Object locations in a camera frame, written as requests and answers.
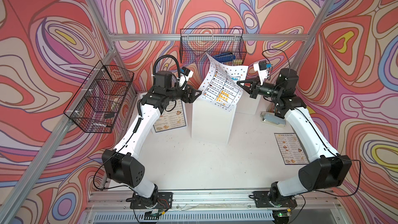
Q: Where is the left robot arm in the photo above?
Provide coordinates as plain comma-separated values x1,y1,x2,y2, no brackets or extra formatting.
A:
101,55,202,199

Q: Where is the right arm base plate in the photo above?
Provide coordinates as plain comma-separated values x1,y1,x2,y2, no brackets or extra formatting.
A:
248,190,297,209

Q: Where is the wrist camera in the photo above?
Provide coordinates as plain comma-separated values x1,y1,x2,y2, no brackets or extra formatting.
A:
253,61,272,85
178,67,193,89

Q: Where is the white board front panel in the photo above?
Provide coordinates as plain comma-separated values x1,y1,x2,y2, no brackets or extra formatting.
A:
151,97,188,134

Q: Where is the black wire basket left wall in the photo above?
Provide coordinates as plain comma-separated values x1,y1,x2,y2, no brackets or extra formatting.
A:
63,61,134,133

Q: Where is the yellow item in basket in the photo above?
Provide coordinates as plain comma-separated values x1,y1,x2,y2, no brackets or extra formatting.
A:
233,60,243,66

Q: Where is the hand-drawn colourful menu sheet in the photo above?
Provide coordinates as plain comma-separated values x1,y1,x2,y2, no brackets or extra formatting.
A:
199,54,248,112

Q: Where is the blue stapler in basket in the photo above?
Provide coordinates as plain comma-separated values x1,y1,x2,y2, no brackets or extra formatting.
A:
213,52,236,63

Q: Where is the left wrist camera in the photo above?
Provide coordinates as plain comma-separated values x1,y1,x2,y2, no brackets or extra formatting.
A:
178,67,193,89

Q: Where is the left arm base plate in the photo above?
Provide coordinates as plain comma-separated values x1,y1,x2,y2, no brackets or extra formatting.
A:
126,191,173,210

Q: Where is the black wire basket back wall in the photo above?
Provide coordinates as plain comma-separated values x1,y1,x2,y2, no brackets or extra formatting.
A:
179,27,247,66

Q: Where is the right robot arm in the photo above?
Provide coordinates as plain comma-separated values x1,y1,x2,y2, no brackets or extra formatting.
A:
237,68,352,201

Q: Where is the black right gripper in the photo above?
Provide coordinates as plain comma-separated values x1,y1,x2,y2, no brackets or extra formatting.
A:
236,76,282,100

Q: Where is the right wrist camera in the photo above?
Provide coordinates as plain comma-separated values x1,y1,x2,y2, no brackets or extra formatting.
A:
253,61,272,85

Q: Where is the Dim Sum Inn menu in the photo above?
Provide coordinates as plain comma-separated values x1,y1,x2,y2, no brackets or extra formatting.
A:
153,99,187,131

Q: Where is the black wire basket wall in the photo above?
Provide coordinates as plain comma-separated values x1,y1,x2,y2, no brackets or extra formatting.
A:
179,27,247,66
63,61,134,133

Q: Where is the white board panel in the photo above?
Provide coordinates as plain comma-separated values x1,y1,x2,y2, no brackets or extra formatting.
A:
236,92,261,115
151,97,188,134
191,99,236,145

